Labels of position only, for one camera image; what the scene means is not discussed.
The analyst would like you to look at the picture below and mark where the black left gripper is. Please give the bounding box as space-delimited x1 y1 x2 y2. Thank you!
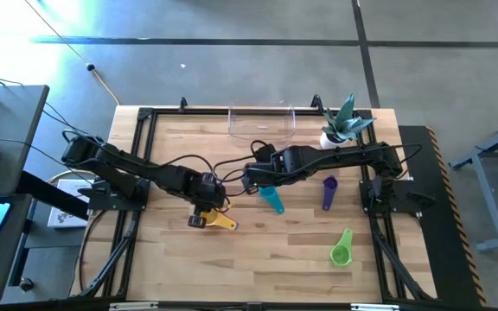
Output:
187 172 228 229

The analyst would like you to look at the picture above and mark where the yellow measuring cup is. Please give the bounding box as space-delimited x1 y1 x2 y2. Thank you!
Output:
200 208 239 232

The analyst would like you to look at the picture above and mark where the teal measuring cup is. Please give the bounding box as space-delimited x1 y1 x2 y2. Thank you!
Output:
258 185 285 215

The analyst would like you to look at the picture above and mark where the purple measuring cup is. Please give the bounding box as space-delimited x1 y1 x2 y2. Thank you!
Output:
321 175 339 212

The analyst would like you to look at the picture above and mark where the green measuring cup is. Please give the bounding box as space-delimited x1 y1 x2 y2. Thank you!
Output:
330 228 354 267

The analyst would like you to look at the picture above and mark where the clear plastic basket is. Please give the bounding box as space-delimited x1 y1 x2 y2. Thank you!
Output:
227 105 297 146

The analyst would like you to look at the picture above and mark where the snake plant in white pot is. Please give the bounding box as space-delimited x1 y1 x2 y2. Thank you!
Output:
319 92 378 150

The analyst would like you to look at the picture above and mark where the white printed booklet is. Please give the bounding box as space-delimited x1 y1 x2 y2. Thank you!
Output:
48 179 99 229

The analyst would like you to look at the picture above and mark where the black mat with hazard stripe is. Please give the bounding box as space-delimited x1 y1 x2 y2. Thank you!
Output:
398 124 488 308

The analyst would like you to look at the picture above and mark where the dark grey desk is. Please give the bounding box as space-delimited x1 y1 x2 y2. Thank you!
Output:
0 85 50 200

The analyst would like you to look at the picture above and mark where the grey metal table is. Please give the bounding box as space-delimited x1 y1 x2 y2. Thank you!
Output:
449 112 498 252

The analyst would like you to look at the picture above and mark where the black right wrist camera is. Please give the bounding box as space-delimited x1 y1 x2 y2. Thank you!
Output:
252 144 277 164

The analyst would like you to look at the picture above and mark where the black aluminium table frame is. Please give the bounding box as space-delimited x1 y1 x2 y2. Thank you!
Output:
75 94 436 303

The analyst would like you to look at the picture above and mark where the yellow floor cable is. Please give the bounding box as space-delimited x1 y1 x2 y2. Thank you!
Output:
23 0 121 106

